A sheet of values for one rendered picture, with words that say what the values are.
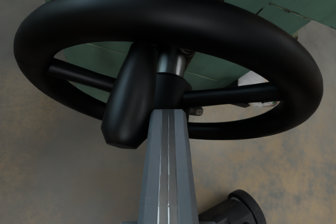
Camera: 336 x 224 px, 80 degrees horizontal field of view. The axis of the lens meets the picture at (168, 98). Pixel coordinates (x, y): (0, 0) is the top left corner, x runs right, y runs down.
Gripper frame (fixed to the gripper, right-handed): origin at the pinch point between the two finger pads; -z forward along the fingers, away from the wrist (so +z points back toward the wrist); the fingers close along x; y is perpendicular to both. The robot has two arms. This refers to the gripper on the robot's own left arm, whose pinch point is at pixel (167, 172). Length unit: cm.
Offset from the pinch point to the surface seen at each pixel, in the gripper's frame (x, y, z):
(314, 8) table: 20.9, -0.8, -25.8
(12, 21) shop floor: -78, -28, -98
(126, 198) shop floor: -19, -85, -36
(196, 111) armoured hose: 7.1, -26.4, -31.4
